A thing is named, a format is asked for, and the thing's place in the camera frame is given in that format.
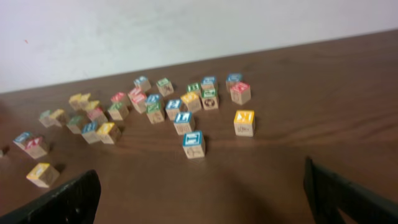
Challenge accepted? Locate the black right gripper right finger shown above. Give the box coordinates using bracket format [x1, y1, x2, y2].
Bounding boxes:
[303, 157, 397, 223]

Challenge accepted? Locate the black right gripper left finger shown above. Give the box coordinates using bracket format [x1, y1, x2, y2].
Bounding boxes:
[1, 170, 101, 224]

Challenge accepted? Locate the yellow O block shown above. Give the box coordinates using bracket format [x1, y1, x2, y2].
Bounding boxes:
[96, 122, 121, 144]

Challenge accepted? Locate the green R block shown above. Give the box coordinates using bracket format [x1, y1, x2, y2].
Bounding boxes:
[108, 102, 129, 121]

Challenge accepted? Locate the blue L block front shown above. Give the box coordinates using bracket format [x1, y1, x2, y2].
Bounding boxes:
[174, 111, 195, 136]

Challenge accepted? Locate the blue l block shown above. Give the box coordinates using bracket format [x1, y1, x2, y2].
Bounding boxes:
[134, 76, 151, 92]
[174, 111, 195, 136]

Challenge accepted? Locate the yellow K block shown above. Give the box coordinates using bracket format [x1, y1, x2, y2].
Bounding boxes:
[26, 163, 60, 188]

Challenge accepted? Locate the red A block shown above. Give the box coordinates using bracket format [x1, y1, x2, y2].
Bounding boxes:
[24, 136, 49, 159]

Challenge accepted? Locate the blue H block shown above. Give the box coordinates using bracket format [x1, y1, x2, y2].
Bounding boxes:
[81, 121, 101, 144]

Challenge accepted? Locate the green Z block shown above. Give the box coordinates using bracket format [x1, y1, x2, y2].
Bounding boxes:
[67, 115, 88, 134]

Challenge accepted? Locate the blue P block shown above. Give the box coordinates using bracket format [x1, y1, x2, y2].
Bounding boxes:
[13, 132, 34, 150]

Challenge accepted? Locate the yellow s block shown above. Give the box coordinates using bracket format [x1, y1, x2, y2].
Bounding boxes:
[50, 109, 69, 127]
[79, 93, 91, 109]

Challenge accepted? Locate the red U block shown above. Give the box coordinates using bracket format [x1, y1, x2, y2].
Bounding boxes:
[87, 108, 108, 126]

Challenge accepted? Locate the green 7 block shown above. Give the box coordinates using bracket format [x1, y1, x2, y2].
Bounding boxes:
[39, 110, 55, 128]

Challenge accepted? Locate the yellow Q block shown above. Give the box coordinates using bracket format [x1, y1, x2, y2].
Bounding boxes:
[84, 100, 101, 112]

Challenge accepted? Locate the yellow W block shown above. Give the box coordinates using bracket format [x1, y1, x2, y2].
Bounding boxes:
[68, 93, 82, 111]

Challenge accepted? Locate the yellow S block back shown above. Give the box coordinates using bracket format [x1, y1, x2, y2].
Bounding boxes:
[79, 93, 91, 109]

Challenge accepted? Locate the yellow X block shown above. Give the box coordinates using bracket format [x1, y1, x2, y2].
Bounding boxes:
[234, 110, 255, 137]

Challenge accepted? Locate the red E block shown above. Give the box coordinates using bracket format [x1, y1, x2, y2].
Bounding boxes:
[111, 92, 131, 107]

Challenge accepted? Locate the green N block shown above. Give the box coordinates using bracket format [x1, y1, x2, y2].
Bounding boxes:
[146, 103, 165, 124]

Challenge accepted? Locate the red I block front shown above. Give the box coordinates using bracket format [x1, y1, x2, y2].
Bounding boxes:
[131, 93, 147, 114]

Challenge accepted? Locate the red i block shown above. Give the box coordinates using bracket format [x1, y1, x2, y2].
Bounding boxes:
[131, 93, 147, 114]
[127, 87, 144, 99]

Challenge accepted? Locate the red I block back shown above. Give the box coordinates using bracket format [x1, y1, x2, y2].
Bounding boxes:
[127, 87, 144, 99]

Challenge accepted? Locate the blue D block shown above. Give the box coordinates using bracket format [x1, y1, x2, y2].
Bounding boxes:
[145, 94, 162, 106]

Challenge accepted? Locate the blue F block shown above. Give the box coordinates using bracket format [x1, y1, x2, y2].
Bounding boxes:
[183, 131, 206, 159]

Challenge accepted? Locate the blue 2 block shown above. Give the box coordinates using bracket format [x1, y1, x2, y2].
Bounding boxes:
[165, 99, 183, 121]

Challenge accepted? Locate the blue L block back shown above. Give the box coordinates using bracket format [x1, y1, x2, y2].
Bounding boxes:
[134, 76, 151, 92]

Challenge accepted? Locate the green 4 block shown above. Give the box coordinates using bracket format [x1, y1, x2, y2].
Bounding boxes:
[156, 78, 174, 96]

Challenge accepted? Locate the blue block far right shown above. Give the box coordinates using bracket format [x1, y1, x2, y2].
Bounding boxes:
[226, 73, 243, 93]

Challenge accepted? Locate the green block right cluster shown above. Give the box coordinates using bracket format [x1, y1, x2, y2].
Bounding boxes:
[201, 89, 219, 110]

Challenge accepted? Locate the yellow block right cluster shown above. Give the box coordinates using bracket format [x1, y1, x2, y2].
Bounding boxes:
[180, 92, 202, 113]

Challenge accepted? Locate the green B block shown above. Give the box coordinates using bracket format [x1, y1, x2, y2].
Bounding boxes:
[187, 82, 201, 96]

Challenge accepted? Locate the blue S block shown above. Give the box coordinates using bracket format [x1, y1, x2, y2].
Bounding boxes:
[200, 76, 218, 90]

